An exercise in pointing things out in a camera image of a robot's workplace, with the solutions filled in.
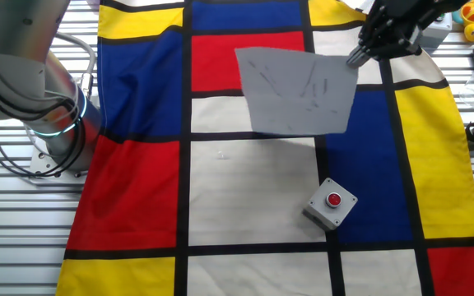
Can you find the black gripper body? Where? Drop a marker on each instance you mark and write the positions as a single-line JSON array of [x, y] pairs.
[[414, 14]]

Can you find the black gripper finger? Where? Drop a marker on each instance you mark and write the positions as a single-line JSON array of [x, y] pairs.
[[366, 35], [397, 48]]

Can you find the white paper sheet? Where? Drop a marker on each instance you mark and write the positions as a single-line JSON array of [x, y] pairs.
[[298, 94]]

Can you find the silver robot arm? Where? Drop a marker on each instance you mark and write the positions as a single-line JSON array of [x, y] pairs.
[[10, 49]]

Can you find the grey green button box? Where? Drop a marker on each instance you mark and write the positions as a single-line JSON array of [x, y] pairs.
[[436, 30]]

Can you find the yellow toy duck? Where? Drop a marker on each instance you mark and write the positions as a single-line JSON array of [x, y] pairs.
[[473, 20]]

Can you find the grey red button box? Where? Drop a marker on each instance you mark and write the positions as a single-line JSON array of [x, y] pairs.
[[327, 205]]

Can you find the colour block tablecloth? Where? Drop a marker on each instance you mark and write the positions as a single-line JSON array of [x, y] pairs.
[[138, 185]]

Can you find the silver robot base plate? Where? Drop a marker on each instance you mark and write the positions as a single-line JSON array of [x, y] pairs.
[[41, 160]]

